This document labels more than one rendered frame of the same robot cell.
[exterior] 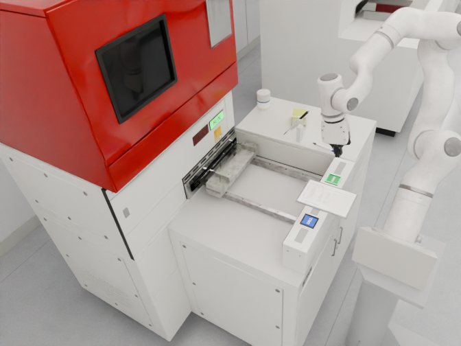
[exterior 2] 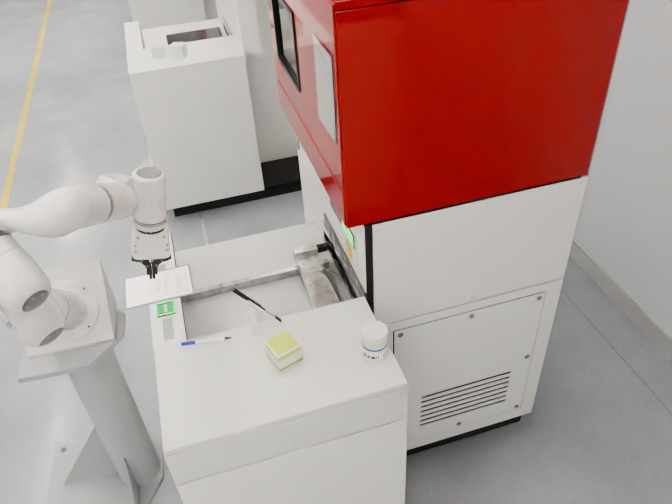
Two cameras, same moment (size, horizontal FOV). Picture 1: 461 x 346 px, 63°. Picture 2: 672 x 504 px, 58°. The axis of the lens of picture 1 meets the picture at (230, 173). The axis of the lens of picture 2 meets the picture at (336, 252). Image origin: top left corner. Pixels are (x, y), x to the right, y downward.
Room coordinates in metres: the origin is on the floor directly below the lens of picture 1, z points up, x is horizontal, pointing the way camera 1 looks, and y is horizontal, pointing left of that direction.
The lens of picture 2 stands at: (2.40, -1.11, 2.22)
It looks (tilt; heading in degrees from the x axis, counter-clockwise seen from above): 39 degrees down; 130
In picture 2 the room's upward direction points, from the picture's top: 4 degrees counter-clockwise
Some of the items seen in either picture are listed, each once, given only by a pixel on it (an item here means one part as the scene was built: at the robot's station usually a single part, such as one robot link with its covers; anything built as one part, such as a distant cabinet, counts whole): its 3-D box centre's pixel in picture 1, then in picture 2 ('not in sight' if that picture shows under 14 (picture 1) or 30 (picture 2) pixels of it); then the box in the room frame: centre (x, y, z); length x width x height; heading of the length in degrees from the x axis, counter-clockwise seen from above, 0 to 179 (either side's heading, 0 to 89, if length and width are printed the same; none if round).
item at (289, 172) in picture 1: (278, 168); not in sight; (1.39, -0.24, 0.84); 0.50 x 0.02 x 0.03; 55
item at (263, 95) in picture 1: (263, 99); (374, 342); (1.76, -0.22, 1.01); 0.07 x 0.07 x 0.10
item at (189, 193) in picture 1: (213, 163); (342, 267); (1.41, 0.08, 0.89); 0.44 x 0.02 x 0.10; 145
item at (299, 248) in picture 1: (321, 211); (167, 299); (1.04, -0.36, 0.89); 0.55 x 0.09 x 0.14; 145
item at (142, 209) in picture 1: (184, 165); (329, 206); (1.28, 0.20, 1.02); 0.82 x 0.03 x 0.40; 145
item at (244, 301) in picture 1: (279, 237); (273, 405); (1.31, -0.23, 0.41); 0.97 x 0.64 x 0.82; 145
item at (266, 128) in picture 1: (304, 135); (278, 382); (1.56, -0.40, 0.89); 0.62 x 0.35 x 0.14; 55
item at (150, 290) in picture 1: (155, 227); (416, 310); (1.47, 0.47, 0.41); 0.82 x 0.71 x 0.82; 145
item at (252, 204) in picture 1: (251, 204); (258, 279); (1.17, -0.08, 0.84); 0.50 x 0.02 x 0.03; 55
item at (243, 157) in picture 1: (232, 169); (318, 286); (1.38, -0.01, 0.87); 0.36 x 0.08 x 0.03; 145
